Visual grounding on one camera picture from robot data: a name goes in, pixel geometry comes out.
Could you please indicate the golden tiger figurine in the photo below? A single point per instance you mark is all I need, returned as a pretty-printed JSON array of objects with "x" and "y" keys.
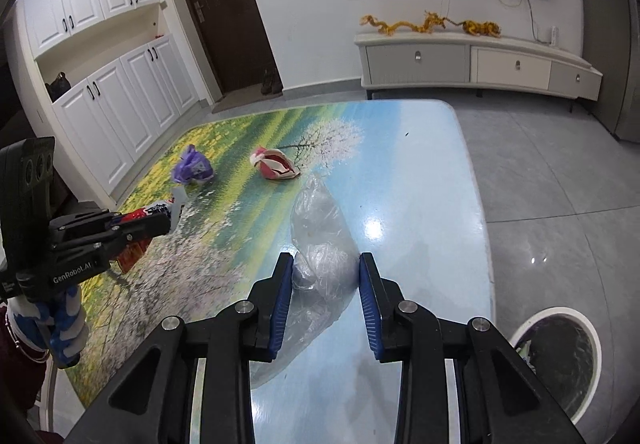
[{"x": 481, "y": 29}]

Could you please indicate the brown door mat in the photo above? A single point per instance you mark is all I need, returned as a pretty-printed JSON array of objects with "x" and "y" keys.
[{"x": 249, "y": 97}]

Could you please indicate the grey double door refrigerator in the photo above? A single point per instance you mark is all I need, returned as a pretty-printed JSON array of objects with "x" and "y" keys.
[{"x": 611, "y": 44}]

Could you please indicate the golden dragon figurine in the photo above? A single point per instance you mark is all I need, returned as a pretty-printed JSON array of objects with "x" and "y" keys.
[{"x": 430, "y": 22}]

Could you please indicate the red white paper box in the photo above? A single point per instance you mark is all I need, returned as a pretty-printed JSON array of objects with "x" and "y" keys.
[{"x": 272, "y": 164}]

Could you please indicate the pair of dark shoes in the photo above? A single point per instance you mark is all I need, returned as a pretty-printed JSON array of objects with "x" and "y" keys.
[{"x": 271, "y": 83}]

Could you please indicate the red yellow snack packet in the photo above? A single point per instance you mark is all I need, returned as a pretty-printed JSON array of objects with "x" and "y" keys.
[{"x": 141, "y": 226}]

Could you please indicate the dark brown entrance door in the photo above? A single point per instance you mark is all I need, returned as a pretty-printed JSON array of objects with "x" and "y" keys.
[{"x": 235, "y": 41}]

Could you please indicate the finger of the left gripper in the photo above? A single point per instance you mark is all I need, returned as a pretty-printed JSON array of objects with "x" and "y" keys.
[
  {"x": 85, "y": 227},
  {"x": 113, "y": 245}
]

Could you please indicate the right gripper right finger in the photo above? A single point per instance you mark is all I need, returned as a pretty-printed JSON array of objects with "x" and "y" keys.
[{"x": 500, "y": 400}]

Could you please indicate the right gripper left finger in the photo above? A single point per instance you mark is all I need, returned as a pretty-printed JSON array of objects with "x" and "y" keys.
[{"x": 149, "y": 399}]

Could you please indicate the white TV console cabinet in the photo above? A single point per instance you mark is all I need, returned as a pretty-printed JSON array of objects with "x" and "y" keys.
[{"x": 451, "y": 60}]

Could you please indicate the clear plastic bag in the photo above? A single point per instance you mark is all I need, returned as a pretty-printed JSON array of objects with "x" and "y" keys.
[{"x": 325, "y": 275}]

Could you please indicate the white round trash bin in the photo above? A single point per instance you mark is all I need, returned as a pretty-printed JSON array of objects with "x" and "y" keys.
[{"x": 562, "y": 347}]

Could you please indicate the left hand blue white glove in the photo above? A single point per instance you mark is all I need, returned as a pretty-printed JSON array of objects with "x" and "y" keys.
[{"x": 58, "y": 329}]

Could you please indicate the purple plastic bag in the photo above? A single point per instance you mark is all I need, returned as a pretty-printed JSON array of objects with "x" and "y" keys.
[{"x": 193, "y": 167}]

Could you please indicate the black handbag on shelf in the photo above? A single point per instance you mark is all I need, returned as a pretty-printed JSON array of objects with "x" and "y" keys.
[{"x": 58, "y": 87}]

